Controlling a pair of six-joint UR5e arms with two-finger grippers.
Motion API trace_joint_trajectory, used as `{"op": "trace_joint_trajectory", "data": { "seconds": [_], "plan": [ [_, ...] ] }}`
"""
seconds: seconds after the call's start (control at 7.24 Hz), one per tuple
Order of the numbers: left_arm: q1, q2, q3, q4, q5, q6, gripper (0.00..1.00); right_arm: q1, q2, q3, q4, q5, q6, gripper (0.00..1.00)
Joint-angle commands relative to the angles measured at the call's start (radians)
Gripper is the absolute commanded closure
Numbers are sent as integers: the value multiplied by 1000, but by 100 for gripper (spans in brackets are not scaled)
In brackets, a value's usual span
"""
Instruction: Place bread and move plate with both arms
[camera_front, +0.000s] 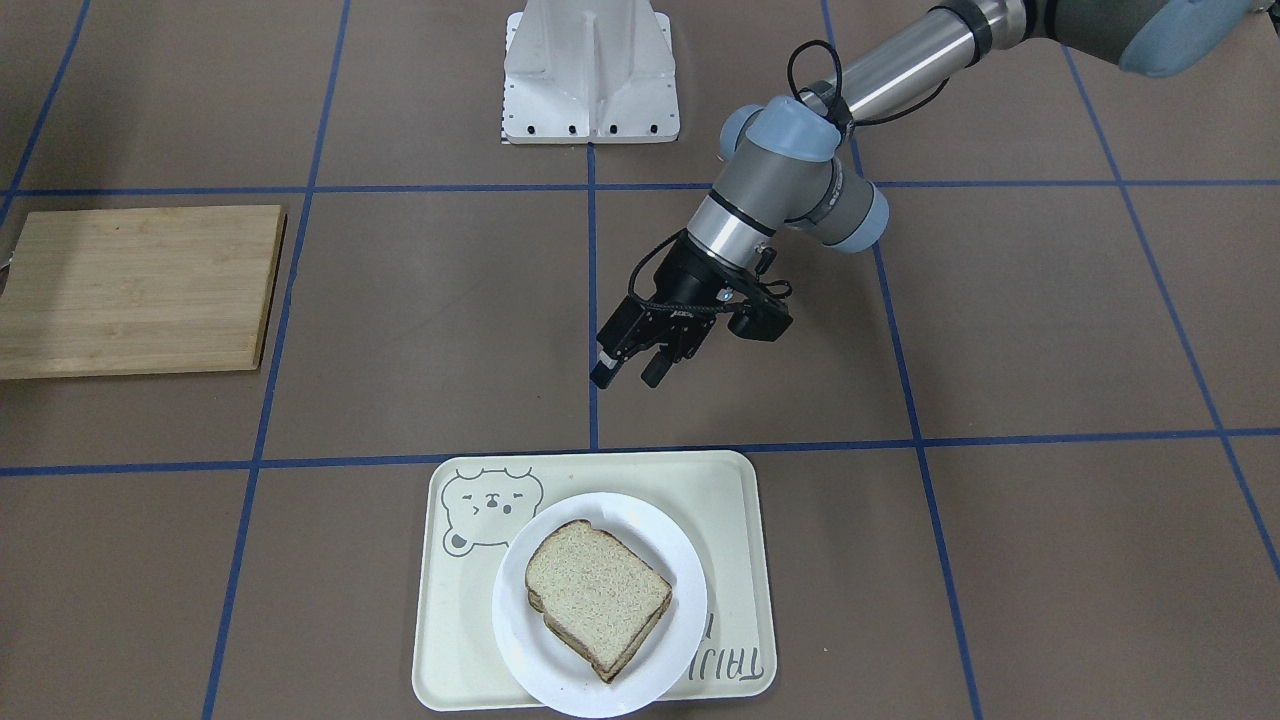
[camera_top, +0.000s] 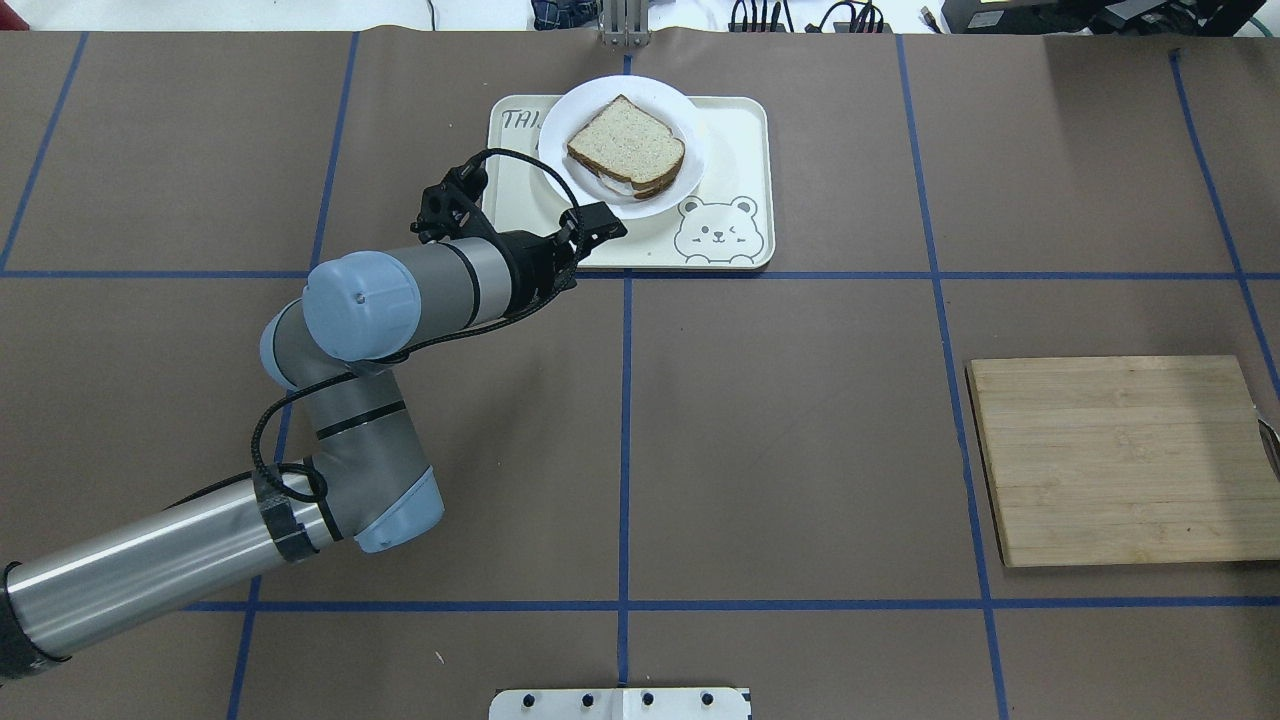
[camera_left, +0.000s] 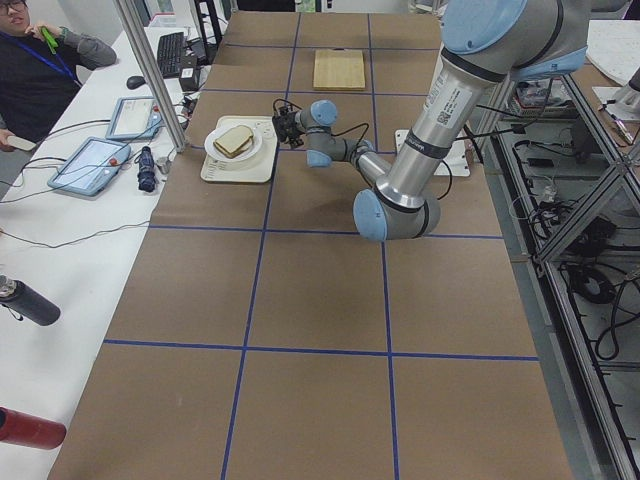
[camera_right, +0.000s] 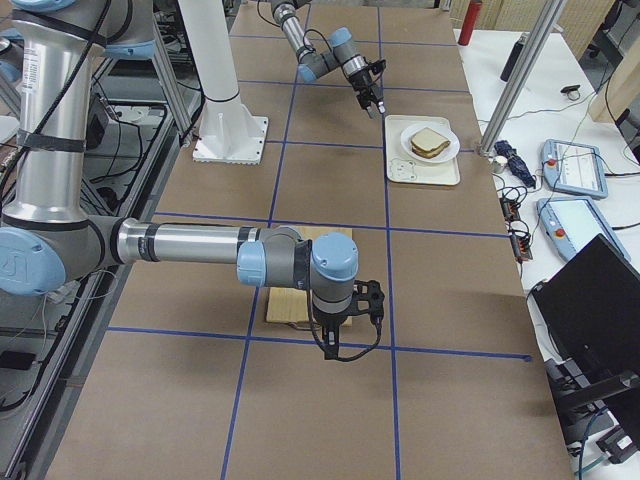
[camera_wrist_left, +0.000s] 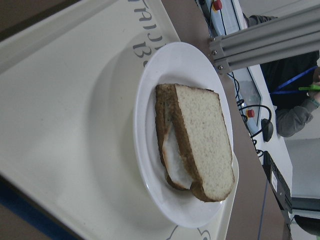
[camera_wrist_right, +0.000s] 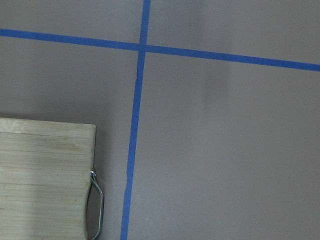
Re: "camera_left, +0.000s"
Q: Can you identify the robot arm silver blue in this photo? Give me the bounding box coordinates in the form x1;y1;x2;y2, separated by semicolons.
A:
272;1;592;242

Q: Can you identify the brown paper table mat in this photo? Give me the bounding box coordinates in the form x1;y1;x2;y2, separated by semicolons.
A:
50;12;572;479

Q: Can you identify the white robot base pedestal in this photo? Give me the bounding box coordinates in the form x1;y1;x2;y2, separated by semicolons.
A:
394;129;471;177

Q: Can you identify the teach pendant tablet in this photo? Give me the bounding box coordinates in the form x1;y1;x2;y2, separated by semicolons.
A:
47;137;131;197
105;97;163;141

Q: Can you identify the black thermos bottle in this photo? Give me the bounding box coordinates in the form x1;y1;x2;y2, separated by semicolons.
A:
1;275;61;326

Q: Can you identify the wooden cutting board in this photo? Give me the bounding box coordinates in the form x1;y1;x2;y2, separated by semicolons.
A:
312;48;366;91

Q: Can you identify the cream plastic tray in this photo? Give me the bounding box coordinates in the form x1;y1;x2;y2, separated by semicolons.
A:
200;115;278;184

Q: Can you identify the far teach pendant tablet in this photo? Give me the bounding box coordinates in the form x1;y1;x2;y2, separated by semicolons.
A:
105;97;163;141

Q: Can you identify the black computer mouse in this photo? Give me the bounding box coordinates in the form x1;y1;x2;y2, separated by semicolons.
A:
126;75;146;90

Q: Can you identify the small black box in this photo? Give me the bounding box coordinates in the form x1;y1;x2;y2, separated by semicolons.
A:
179;67;200;92

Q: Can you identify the near teach pendant tablet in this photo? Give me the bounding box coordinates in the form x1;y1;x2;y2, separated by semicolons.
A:
47;137;131;197

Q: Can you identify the black keyboard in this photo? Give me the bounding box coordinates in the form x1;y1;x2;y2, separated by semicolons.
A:
156;32;185;78

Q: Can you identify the white bread slice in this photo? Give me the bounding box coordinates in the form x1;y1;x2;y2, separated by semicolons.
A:
213;125;254;158

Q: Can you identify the seated person in black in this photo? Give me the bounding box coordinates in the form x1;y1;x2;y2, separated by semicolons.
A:
1;1;117;151

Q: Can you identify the white round plate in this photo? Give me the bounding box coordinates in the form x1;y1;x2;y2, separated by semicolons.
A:
204;123;262;161

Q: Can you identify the red bottle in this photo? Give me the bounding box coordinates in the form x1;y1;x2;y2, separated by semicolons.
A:
1;407;67;450

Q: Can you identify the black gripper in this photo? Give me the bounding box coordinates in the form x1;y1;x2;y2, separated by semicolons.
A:
272;110;303;148

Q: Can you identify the aluminium frame post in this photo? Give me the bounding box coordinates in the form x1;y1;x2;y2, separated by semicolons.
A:
114;0;187;153

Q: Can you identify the green handheld object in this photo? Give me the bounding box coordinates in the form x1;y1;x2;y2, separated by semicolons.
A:
40;26;59;55

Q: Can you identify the folded dark blue umbrella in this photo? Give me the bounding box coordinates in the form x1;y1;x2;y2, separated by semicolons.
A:
137;146;156;193

